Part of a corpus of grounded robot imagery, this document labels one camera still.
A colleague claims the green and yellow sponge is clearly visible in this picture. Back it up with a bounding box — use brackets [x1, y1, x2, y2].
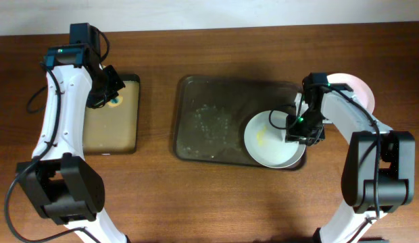
[107, 95, 124, 107]

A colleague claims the light grey plate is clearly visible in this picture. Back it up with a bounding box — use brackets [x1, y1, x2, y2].
[243, 111, 305, 169]

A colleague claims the pink plate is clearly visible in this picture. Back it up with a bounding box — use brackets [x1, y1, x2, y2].
[327, 73, 375, 113]

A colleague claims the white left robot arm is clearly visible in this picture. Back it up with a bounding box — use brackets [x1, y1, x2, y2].
[4, 23, 129, 242]

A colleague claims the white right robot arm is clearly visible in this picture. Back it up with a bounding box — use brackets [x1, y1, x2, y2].
[285, 73, 415, 243]

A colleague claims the black tray with soapy water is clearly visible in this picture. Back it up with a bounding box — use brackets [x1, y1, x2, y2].
[83, 74, 141, 155]

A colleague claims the dark brown serving tray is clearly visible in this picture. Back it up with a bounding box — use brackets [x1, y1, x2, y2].
[172, 76, 300, 167]

